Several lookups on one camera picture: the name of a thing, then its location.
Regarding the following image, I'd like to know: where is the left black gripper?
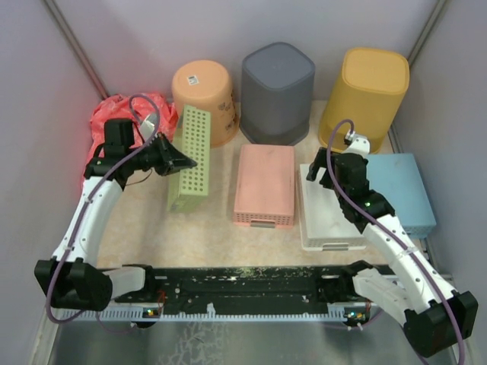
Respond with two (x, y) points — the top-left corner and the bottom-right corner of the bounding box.
(126, 132), (196, 176)

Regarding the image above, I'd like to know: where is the green plastic basket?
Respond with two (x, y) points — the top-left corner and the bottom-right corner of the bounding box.
(167, 105), (211, 213)

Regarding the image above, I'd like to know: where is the pink plastic basket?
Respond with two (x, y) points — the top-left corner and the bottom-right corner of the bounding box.
(233, 144), (295, 229)

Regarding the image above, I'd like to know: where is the white plastic basket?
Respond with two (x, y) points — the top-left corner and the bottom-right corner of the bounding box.
(296, 163), (367, 252)

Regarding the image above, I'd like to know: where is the blue plastic basket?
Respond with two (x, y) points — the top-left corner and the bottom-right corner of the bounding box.
(367, 154), (437, 240)

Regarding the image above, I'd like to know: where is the peach capybara print bucket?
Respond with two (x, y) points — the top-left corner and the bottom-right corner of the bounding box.
(171, 59), (239, 148)

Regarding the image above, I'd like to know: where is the grey slatted waste bin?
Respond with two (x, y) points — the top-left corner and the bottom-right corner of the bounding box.
(240, 42), (315, 145)

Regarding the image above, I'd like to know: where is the yellow slatted waste bin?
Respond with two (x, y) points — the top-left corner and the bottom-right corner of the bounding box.
(318, 47), (409, 154)

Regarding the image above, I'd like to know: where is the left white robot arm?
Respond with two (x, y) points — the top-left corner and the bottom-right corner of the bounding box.
(34, 114), (197, 311)

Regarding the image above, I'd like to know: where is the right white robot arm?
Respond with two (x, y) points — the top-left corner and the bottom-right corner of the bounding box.
(307, 148), (479, 364)

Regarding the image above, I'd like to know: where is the pink plastic bag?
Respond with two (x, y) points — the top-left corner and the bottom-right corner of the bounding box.
(82, 94), (177, 195)

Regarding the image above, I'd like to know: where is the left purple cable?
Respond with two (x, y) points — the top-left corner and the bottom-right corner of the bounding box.
(44, 94), (161, 325)

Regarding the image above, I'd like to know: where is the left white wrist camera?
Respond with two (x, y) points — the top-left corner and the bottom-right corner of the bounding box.
(139, 113), (158, 140)

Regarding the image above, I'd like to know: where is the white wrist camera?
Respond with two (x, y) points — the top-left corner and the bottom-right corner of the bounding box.
(139, 113), (158, 140)
(343, 130), (371, 157)

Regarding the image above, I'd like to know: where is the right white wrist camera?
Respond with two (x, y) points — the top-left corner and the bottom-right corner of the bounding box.
(343, 130), (371, 157)

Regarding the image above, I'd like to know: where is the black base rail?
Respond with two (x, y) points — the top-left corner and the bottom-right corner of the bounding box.
(115, 262), (369, 316)

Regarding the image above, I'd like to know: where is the white slotted cable duct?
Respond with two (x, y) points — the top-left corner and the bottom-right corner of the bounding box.
(60, 303), (368, 323)

